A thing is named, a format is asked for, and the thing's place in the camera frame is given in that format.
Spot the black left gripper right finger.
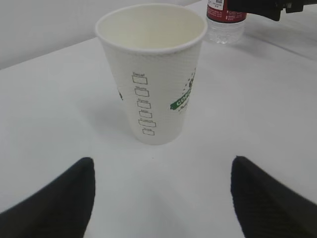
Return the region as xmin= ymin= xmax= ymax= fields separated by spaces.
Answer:
xmin=230 ymin=156 xmax=317 ymax=238

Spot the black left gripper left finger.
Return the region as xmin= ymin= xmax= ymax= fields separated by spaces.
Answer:
xmin=0 ymin=157 xmax=96 ymax=238

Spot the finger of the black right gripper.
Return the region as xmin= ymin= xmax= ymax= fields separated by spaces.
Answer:
xmin=227 ymin=0 xmax=304 ymax=21

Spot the clear water bottle red label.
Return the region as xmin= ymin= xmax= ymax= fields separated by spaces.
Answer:
xmin=206 ymin=0 xmax=247 ymax=44

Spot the white paper cup green logo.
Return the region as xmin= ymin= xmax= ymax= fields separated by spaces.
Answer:
xmin=95 ymin=3 xmax=208 ymax=145

